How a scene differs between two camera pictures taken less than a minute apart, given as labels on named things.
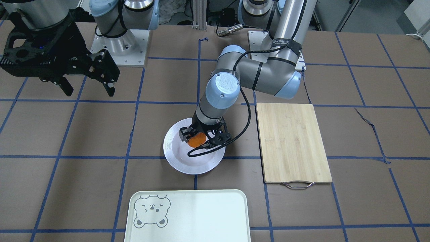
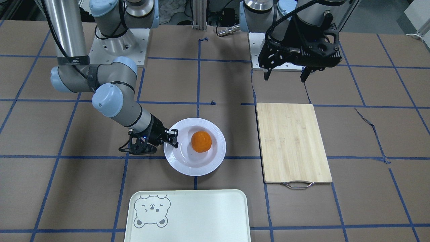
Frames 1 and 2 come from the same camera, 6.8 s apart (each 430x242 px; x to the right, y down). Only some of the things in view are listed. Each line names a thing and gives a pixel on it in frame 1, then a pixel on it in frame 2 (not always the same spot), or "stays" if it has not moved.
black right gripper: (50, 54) -> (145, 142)
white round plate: (176, 151) stays
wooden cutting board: (292, 150) stays
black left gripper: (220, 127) -> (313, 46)
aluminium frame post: (199, 19) stays
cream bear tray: (191, 215) stays
